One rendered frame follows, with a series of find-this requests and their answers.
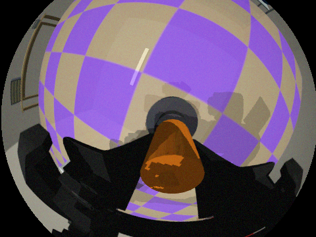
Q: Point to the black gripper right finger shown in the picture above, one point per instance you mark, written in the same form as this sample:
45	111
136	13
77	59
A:
222	180

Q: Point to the orange knob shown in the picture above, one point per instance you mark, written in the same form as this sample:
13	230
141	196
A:
172	164

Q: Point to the dark grey round pedestal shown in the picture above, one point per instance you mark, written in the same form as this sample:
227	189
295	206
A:
172	108

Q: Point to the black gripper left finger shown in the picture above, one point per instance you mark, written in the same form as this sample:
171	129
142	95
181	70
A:
120	166

